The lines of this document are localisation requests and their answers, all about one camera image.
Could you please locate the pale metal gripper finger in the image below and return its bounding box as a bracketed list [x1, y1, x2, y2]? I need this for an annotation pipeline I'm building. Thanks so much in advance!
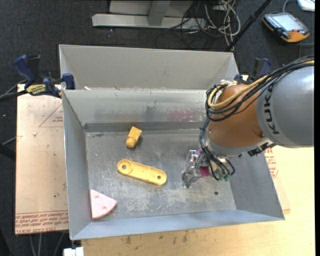
[188, 173, 202, 188]
[181, 169, 191, 189]

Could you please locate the grey metal bin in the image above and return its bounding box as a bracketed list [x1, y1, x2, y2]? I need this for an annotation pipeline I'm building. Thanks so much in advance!
[58, 44, 286, 241]

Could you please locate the yellow flat bar with holes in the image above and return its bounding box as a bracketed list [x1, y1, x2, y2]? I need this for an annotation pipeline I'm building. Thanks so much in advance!
[116, 159, 168, 187]

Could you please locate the small yellow toy block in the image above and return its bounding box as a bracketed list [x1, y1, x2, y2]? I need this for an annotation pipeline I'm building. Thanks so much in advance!
[125, 126, 143, 149]

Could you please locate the pink wedge block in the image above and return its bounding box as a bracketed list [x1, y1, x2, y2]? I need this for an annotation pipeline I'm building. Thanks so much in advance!
[89, 188, 118, 220]

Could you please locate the brown cardboard board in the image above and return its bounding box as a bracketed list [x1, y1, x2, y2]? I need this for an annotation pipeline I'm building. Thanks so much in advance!
[14, 83, 70, 236]

